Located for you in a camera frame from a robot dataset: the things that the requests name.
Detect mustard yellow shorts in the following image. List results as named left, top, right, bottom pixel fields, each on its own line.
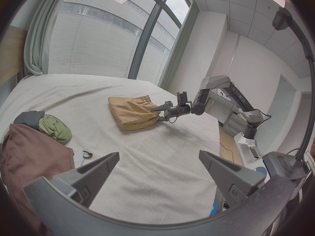
left=108, top=95, right=160, bottom=131

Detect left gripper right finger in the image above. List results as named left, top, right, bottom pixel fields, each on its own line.
left=199, top=150, right=265, bottom=207

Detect bed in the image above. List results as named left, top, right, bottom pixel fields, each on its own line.
left=0, top=27, right=220, bottom=218

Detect pale grey garment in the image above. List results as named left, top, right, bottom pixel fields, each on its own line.
left=73, top=150, right=93, bottom=166

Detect window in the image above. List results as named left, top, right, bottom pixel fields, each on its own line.
left=48, top=0, right=192, bottom=85

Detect black garment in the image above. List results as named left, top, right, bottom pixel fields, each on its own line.
left=13, top=110, right=45, bottom=130

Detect brown shorts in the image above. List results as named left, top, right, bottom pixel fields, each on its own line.
left=0, top=124, right=75, bottom=230

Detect green garment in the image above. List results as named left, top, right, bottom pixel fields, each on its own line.
left=39, top=115, right=72, bottom=146

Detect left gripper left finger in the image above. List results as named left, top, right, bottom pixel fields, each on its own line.
left=52, top=152, right=120, bottom=207

